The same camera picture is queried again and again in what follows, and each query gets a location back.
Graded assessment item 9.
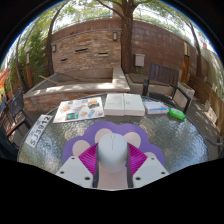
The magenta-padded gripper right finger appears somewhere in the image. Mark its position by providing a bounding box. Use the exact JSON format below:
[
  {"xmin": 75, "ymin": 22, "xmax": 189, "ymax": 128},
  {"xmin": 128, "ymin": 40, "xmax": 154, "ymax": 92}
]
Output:
[{"xmin": 125, "ymin": 142, "xmax": 170, "ymax": 189}]

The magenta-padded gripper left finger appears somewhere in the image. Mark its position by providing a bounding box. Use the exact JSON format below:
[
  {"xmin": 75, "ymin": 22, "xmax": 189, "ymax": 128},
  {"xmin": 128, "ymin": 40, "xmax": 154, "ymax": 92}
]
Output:
[{"xmin": 54, "ymin": 142, "xmax": 101, "ymax": 189}]

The white computer mouse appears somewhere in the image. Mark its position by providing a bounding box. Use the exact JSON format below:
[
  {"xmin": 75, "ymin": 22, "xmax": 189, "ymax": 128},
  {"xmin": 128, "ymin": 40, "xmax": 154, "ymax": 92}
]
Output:
[{"xmin": 96, "ymin": 132, "xmax": 129, "ymax": 174}]

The purple paw-shaped mouse pad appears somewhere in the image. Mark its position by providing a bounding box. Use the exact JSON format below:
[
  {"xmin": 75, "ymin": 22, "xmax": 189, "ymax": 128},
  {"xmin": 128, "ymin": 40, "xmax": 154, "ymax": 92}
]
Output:
[{"xmin": 62, "ymin": 120, "xmax": 167, "ymax": 190}]

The white number plate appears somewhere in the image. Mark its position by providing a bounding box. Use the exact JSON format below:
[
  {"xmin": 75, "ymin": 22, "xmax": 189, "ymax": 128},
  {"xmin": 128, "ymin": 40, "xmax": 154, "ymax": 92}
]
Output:
[{"xmin": 24, "ymin": 114, "xmax": 54, "ymax": 149}]

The colourful picture sheet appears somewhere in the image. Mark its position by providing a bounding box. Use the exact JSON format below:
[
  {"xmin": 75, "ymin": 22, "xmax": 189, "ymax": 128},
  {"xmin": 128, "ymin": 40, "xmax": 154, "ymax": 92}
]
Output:
[{"xmin": 53, "ymin": 96, "xmax": 105, "ymax": 124}]

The white and blue tissue pack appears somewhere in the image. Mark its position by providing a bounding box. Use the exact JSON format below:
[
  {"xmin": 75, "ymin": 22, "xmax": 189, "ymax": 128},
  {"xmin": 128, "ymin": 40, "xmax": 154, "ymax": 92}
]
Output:
[{"xmin": 143, "ymin": 100, "xmax": 170, "ymax": 115}]

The white flat box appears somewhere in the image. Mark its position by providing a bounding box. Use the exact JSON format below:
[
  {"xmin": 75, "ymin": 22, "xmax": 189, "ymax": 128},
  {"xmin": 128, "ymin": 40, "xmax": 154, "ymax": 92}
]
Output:
[
  {"xmin": 123, "ymin": 93, "xmax": 146, "ymax": 117},
  {"xmin": 104, "ymin": 93, "xmax": 126, "ymax": 117}
]

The black metal armchair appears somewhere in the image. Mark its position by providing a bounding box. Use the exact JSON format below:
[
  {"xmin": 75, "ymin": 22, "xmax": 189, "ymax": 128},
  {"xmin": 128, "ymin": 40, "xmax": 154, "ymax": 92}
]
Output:
[{"xmin": 204, "ymin": 134, "xmax": 224, "ymax": 158}]

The black mesh chair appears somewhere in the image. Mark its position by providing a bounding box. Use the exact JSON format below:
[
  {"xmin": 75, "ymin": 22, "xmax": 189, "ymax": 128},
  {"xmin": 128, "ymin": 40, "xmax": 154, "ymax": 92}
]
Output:
[{"xmin": 0, "ymin": 85, "xmax": 35, "ymax": 159}]

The white planter box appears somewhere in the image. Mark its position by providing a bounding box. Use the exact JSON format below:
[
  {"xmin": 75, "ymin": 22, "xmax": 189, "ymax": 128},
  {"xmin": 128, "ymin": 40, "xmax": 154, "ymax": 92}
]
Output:
[{"xmin": 173, "ymin": 81, "xmax": 196, "ymax": 108}]

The low stone planter ledge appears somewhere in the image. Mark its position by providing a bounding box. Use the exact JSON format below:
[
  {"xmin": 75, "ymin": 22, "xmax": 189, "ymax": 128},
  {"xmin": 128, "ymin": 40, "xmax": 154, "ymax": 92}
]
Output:
[{"xmin": 22, "ymin": 66, "xmax": 131, "ymax": 113}]

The dark slatted metal chair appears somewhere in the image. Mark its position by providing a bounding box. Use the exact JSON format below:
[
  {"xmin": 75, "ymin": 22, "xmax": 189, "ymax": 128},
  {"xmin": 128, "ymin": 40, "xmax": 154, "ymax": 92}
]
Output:
[{"xmin": 142, "ymin": 62, "xmax": 193, "ymax": 114}]

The brown wooden door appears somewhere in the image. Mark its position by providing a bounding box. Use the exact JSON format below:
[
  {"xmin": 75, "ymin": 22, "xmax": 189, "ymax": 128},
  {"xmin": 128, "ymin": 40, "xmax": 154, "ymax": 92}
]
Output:
[{"xmin": 181, "ymin": 41, "xmax": 191, "ymax": 83}]

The thin leaning tree trunk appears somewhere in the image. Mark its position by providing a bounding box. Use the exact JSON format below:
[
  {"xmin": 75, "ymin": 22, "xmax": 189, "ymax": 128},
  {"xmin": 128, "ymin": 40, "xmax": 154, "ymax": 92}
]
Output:
[{"xmin": 45, "ymin": 3, "xmax": 69, "ymax": 77}]

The thick tree trunk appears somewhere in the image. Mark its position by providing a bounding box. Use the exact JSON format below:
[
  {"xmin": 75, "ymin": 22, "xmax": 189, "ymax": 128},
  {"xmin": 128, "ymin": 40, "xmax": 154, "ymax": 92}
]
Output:
[{"xmin": 119, "ymin": 0, "xmax": 135, "ymax": 75}]

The grey wall utility box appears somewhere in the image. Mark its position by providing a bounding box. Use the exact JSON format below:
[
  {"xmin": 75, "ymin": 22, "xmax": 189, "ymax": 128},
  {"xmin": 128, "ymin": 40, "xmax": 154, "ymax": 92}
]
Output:
[{"xmin": 134, "ymin": 53, "xmax": 146, "ymax": 67}]

